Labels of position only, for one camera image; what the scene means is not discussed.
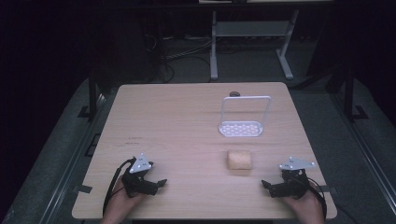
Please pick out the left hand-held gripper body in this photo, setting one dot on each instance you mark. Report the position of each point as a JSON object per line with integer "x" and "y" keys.
{"x": 137, "y": 183}

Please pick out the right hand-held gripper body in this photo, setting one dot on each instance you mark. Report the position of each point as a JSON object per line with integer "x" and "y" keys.
{"x": 292, "y": 183}

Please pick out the person's left hand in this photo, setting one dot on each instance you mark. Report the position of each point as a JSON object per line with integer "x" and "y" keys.
{"x": 120, "y": 205}

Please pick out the person's right hand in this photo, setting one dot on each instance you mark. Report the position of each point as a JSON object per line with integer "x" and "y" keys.
{"x": 306, "y": 208}

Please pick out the grey tape strip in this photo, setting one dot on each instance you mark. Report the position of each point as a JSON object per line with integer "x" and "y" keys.
{"x": 329, "y": 189}
{"x": 82, "y": 188}

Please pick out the beige sponge block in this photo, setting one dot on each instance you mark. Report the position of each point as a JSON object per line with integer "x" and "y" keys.
{"x": 239, "y": 160}

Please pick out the small dark round knob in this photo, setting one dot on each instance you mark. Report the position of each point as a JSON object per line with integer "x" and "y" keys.
{"x": 234, "y": 93}

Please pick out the metal floor rail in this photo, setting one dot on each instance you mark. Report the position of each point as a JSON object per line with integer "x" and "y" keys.
{"x": 367, "y": 152}
{"x": 73, "y": 161}

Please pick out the black metal stand post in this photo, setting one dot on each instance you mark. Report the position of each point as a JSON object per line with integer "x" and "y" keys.
{"x": 348, "y": 96}
{"x": 92, "y": 96}

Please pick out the grey metal desk frame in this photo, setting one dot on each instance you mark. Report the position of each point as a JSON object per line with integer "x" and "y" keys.
{"x": 249, "y": 28}

